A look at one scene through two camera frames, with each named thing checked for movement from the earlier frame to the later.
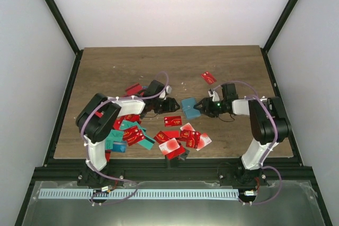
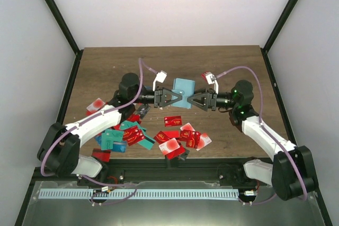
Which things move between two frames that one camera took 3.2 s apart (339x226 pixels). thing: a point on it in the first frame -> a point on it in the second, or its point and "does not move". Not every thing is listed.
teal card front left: x=114 y=135 does not move
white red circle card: x=169 y=146 does not move
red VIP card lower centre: x=161 y=137 does not move
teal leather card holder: x=187 y=106 -> x=185 y=87
